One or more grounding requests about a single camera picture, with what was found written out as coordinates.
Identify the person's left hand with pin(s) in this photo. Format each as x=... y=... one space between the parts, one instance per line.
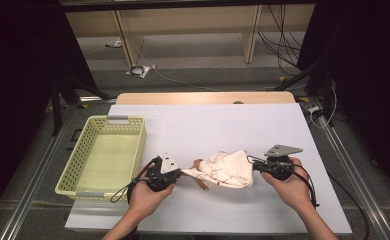
x=146 y=200

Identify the small white floor device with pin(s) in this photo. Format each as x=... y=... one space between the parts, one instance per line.
x=114 y=43

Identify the black metal stand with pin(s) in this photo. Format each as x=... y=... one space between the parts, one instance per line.
x=326 y=96
x=54 y=110

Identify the black curtain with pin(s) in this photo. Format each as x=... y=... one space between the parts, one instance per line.
x=16 y=66
x=376 y=66

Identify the beige wooden shelf unit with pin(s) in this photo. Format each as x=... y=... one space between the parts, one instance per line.
x=189 y=20

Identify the white power plug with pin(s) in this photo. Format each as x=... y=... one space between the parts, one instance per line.
x=313 y=109

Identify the pale green plastic basket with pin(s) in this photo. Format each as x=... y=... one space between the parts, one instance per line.
x=106 y=160

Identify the white baby bodysuit brown trim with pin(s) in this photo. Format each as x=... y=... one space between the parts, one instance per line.
x=229 y=170

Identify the aluminium frame rail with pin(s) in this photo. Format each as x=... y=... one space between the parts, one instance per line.
x=366 y=196
x=33 y=186

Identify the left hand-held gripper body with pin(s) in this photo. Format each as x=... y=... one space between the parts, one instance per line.
x=161 y=176

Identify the person's right hand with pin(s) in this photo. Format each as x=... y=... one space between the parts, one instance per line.
x=293 y=191

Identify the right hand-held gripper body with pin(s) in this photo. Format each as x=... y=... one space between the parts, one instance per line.
x=279 y=166

